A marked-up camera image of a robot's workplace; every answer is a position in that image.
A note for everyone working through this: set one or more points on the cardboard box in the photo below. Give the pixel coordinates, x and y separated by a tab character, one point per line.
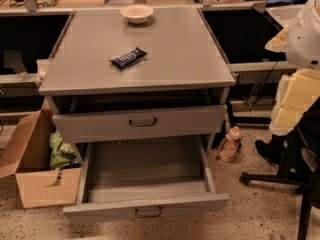
27	157

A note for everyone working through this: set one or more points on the black shoe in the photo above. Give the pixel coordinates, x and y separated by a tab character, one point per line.
271	151

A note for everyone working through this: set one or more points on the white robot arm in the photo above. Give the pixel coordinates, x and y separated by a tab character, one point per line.
300	42

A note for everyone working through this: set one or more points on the blue snack bar wrapper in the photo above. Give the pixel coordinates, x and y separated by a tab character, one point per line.
129	59

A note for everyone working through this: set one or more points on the grey top drawer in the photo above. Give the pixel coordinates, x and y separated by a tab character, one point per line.
140	124

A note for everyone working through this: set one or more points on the grey drawer cabinet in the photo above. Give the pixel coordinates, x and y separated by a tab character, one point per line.
111	80

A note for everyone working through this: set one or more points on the plastic jar on floor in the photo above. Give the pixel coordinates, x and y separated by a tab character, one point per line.
230	144

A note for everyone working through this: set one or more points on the white bowl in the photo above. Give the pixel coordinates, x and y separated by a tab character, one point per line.
137	13

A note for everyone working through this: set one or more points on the grey drawer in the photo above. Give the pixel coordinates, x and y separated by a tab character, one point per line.
144	178
140	124

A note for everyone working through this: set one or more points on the black office chair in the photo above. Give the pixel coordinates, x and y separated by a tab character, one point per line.
299	166

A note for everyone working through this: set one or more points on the green chip bag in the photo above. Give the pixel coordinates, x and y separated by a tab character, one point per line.
62	153

